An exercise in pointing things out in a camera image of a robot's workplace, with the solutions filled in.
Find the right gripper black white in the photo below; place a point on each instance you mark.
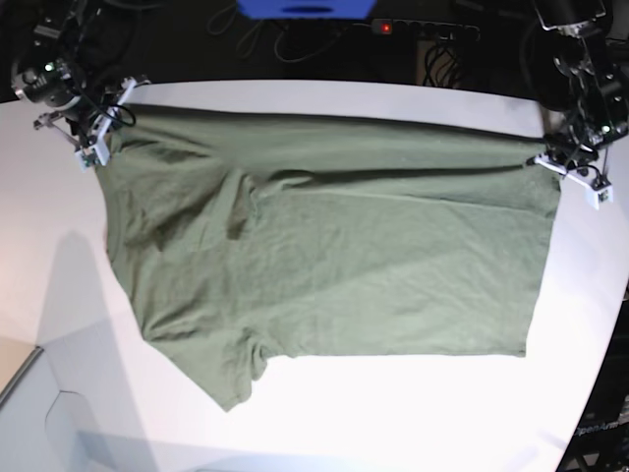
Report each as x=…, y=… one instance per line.
x=87, y=131

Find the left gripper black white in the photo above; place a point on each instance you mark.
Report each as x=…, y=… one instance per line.
x=577, y=162

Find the olive green t-shirt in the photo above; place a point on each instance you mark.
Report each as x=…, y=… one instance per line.
x=238, y=238

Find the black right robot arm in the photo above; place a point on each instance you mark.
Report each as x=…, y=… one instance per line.
x=60, y=66

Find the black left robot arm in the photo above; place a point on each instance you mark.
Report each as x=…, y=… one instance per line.
x=595, y=115

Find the black power strip red light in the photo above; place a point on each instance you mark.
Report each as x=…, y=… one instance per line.
x=426, y=30

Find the blue box at table back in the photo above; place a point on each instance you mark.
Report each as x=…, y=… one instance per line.
x=305, y=9

